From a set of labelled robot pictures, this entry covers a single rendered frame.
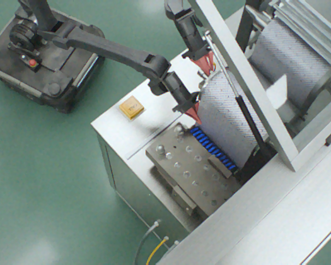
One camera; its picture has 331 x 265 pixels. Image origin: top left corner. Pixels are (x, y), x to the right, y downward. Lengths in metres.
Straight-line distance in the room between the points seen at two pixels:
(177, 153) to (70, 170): 1.19
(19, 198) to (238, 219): 1.94
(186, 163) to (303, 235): 0.59
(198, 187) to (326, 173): 0.52
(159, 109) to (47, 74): 1.03
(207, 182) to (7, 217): 1.43
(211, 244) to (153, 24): 2.34
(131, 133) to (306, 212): 0.84
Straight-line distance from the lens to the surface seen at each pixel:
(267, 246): 1.26
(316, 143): 1.11
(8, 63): 2.90
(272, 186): 1.07
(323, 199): 1.33
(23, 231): 2.79
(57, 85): 2.67
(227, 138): 1.63
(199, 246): 1.02
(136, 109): 1.90
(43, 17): 1.81
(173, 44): 3.13
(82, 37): 1.77
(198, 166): 1.72
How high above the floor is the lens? 2.66
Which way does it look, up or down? 68 degrees down
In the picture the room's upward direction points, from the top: 5 degrees clockwise
